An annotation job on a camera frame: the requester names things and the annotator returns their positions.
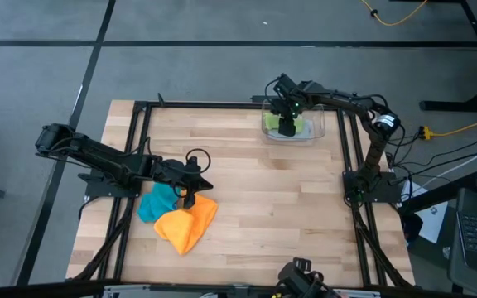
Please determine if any orange microfiber towel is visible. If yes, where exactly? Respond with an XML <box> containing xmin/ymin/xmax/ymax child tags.
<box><xmin>153</xmin><ymin>194</ymin><xmax>219</xmax><ymax>256</ymax></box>

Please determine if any black aluminium table frame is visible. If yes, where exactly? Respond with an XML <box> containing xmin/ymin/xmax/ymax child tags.
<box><xmin>72</xmin><ymin>99</ymin><xmax>416</xmax><ymax>291</ymax></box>

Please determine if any teal microfiber towel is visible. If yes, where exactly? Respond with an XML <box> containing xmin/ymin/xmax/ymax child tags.
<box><xmin>137</xmin><ymin>181</ymin><xmax>181</xmax><ymax>224</ymax></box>

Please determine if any lime green microfiber towel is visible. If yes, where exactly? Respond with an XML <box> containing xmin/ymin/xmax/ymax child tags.
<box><xmin>263</xmin><ymin>110</ymin><xmax>306</xmax><ymax>134</ymax></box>

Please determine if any yellow power plug cord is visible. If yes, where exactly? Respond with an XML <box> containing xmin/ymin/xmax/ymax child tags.
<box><xmin>417</xmin><ymin>120</ymin><xmax>477</xmax><ymax>142</ymax></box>

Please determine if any black desk frame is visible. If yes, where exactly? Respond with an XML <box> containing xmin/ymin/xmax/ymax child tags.
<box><xmin>419</xmin><ymin>0</ymin><xmax>477</xmax><ymax>113</ymax></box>

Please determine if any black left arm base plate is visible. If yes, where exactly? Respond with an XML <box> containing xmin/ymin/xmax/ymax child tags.
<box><xmin>77</xmin><ymin>163</ymin><xmax>145</xmax><ymax>199</ymax></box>

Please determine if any silver metal bracket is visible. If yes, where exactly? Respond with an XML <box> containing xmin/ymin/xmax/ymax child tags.
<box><xmin>340</xmin><ymin>287</ymin><xmax>383</xmax><ymax>298</ymax></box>
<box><xmin>103</xmin><ymin>284</ymin><xmax>152</xmax><ymax>298</ymax></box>

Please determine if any black rig beam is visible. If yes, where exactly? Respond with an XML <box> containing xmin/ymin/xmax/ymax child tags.
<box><xmin>0</xmin><ymin>279</ymin><xmax>442</xmax><ymax>298</ymax></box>

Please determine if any yellow extension cord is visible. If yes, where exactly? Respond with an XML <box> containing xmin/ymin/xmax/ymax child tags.
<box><xmin>359</xmin><ymin>0</ymin><xmax>429</xmax><ymax>27</ymax></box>

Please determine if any dark blue pouch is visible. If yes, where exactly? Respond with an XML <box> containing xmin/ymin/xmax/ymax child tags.
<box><xmin>402</xmin><ymin>213</ymin><xmax>425</xmax><ymax>246</ymax></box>

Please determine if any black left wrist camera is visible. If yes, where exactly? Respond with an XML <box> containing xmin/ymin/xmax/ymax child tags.
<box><xmin>181</xmin><ymin>188</ymin><xmax>199</xmax><ymax>210</ymax></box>

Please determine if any clear plastic bin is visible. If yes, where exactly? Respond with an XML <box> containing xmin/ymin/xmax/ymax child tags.
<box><xmin>260</xmin><ymin>98</ymin><xmax>327</xmax><ymax>145</ymax></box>

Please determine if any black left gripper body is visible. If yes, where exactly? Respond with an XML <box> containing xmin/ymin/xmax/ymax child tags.
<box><xmin>151</xmin><ymin>155</ymin><xmax>205</xmax><ymax>194</ymax></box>

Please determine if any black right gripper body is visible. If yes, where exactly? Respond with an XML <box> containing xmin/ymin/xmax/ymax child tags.
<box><xmin>269</xmin><ymin>73</ymin><xmax>311</xmax><ymax>120</ymax></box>

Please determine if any black cable bundle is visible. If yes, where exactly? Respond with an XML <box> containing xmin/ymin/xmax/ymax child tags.
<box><xmin>383</xmin><ymin>136</ymin><xmax>477</xmax><ymax>183</ymax></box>

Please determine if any white paper sheet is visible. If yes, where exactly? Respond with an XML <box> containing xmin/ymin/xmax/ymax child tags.
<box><xmin>399</xmin><ymin>180</ymin><xmax>450</xmax><ymax>244</ymax></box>

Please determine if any white cable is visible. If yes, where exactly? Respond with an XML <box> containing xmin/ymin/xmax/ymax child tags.
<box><xmin>420</xmin><ymin>137</ymin><xmax>477</xmax><ymax>188</ymax></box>

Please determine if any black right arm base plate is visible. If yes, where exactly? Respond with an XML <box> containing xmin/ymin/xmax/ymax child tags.
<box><xmin>341</xmin><ymin>169</ymin><xmax>403</xmax><ymax>204</ymax></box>

